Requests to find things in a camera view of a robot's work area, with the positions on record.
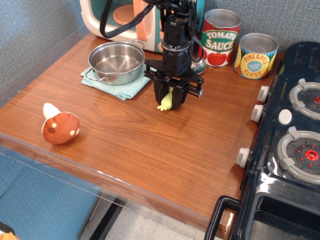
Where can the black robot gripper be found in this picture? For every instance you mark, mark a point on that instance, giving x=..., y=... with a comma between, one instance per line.
x=175, y=62

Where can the spoon with yellow-green handle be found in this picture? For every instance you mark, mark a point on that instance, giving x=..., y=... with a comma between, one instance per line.
x=193, y=83

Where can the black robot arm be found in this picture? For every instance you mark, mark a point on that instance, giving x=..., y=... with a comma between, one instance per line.
x=179, y=21

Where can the light teal cloth napkin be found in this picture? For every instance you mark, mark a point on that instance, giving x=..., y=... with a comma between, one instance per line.
x=123, y=92

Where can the small stainless steel pan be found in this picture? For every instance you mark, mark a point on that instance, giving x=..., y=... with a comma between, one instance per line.
x=116, y=63

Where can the teal toy microwave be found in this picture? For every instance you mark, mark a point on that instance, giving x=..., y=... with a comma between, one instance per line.
x=144, y=22

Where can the tomato sauce can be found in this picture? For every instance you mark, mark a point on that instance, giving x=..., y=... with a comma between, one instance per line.
x=220, y=30

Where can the white stove knob middle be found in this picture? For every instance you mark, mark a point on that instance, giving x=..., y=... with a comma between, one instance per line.
x=257, y=112

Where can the white stove knob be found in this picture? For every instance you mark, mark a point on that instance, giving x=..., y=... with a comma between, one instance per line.
x=257, y=112
x=263, y=93
x=242, y=157

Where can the pineapple slices can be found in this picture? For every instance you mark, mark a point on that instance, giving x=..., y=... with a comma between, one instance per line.
x=255, y=55

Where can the white stove knob upper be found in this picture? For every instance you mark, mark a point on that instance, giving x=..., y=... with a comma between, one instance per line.
x=263, y=93

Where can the white stove knob lower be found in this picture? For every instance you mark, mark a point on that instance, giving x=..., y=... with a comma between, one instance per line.
x=242, y=157

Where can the brown plush mushroom toy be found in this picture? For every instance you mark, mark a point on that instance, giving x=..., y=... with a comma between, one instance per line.
x=59, y=127

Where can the dark blue toy stove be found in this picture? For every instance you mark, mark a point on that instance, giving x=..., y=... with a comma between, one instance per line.
x=280, y=187

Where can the orange object at corner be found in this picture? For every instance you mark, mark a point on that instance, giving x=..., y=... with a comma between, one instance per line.
x=7, y=233

